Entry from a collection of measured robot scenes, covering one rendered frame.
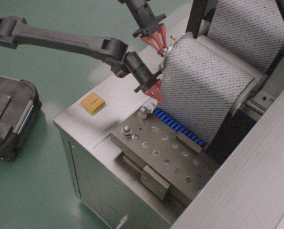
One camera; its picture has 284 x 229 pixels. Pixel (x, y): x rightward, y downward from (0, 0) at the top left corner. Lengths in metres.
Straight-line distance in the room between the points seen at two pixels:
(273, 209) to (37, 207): 1.84
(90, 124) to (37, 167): 1.01
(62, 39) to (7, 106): 1.14
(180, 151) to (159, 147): 0.07
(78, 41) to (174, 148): 0.48
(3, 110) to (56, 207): 0.68
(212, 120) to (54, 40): 0.58
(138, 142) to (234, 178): 0.73
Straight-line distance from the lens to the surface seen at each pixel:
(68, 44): 1.12
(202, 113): 1.04
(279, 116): 0.45
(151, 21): 1.01
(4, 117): 2.17
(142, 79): 1.10
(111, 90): 1.37
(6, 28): 1.23
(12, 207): 2.16
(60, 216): 2.09
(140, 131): 1.11
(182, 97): 1.05
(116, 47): 1.08
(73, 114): 1.31
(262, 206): 0.38
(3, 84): 2.33
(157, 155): 1.08
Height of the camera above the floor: 1.98
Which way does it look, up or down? 57 degrees down
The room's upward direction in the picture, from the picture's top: 9 degrees clockwise
